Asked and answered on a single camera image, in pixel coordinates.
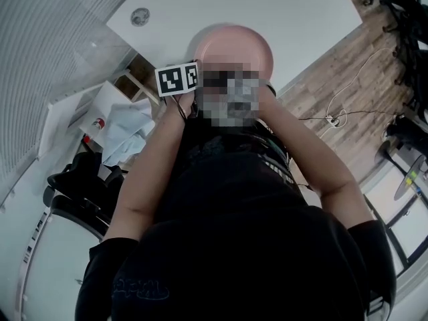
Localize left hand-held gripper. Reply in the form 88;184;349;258
154;62;201;98

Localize pink round plate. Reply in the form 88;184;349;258
193;25;275;84

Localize person's right forearm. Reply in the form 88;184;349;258
256;84;376;231

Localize person's left forearm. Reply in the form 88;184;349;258
104;91;199;244

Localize light blue crumpled sheet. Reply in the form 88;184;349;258
101;98;156;166

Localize black office chair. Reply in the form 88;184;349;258
42;151;126;242

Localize person's black shirt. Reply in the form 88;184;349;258
75;116;398;321

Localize black folded chairs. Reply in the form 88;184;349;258
362;0;428;113

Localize black bag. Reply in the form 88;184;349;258
381;114;428;152

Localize white floor cable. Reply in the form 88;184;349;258
317;47;393;139

